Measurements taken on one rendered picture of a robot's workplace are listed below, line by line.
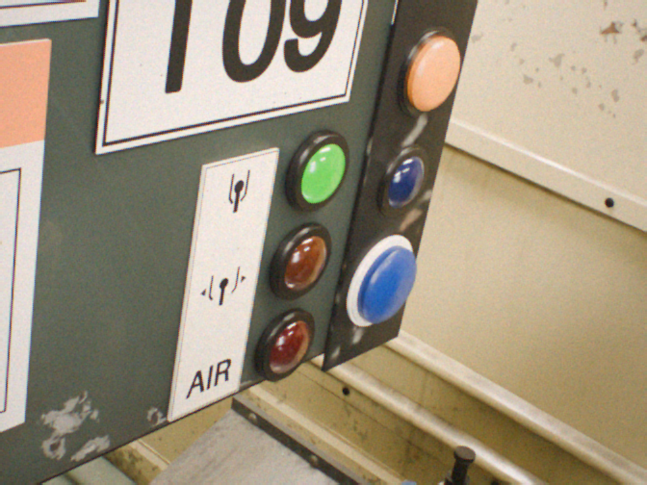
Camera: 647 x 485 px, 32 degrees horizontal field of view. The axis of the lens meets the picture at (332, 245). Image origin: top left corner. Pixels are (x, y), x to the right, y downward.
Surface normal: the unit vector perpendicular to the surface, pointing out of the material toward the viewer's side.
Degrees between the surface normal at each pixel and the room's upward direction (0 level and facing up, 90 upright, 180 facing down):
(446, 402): 90
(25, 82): 90
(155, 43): 90
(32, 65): 90
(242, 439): 24
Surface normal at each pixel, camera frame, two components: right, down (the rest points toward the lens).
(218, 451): -0.11, -0.71
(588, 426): -0.64, 0.23
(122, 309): 0.75, 0.40
